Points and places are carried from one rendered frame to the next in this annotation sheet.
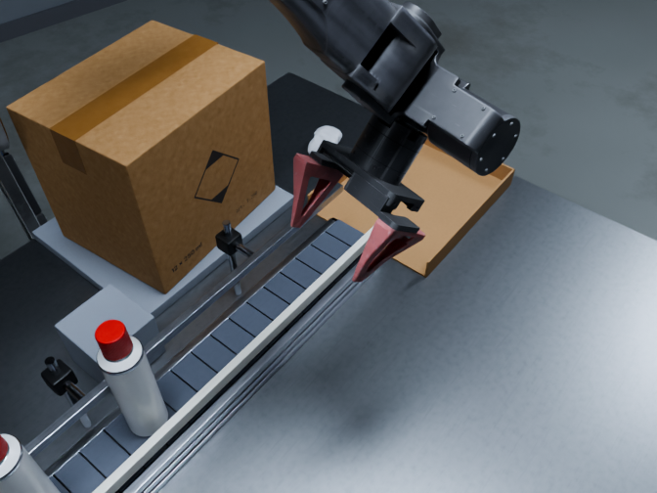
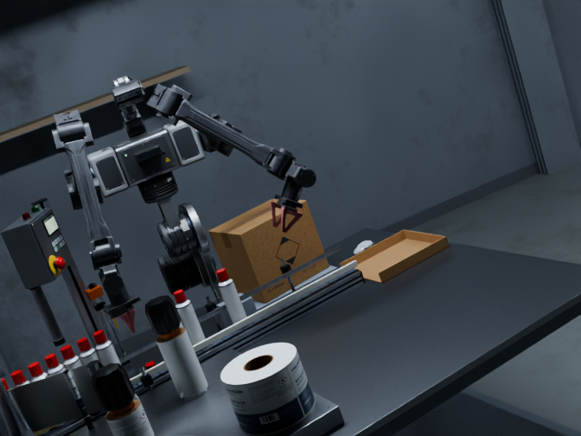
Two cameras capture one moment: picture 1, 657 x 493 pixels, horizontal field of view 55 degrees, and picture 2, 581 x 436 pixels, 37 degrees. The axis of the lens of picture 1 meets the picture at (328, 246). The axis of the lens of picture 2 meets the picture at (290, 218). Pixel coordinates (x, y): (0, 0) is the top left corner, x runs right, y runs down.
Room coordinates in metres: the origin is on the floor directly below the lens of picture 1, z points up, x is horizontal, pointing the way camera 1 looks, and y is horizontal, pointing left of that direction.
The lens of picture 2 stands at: (-1.87, -1.24, 1.87)
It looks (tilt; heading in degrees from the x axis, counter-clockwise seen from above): 15 degrees down; 27
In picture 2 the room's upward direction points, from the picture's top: 20 degrees counter-clockwise
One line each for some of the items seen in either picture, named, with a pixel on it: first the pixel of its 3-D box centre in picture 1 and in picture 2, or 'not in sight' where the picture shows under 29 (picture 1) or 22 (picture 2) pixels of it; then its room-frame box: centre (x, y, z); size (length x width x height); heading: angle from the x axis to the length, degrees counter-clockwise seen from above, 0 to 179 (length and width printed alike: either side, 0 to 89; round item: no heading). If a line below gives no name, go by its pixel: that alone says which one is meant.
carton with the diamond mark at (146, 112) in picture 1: (158, 153); (269, 248); (0.82, 0.28, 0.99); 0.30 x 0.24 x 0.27; 147
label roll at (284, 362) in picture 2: not in sight; (268, 387); (-0.18, -0.14, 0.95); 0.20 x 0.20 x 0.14
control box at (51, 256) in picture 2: not in sight; (38, 246); (0.07, 0.60, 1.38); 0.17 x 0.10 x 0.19; 16
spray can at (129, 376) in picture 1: (131, 380); (231, 298); (0.39, 0.24, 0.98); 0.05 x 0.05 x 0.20
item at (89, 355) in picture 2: not in sight; (94, 369); (0.01, 0.54, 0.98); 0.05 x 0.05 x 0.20
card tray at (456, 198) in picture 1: (412, 189); (393, 254); (0.88, -0.16, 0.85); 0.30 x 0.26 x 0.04; 141
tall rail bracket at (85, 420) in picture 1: (80, 403); (218, 319); (0.40, 0.32, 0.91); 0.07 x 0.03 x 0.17; 51
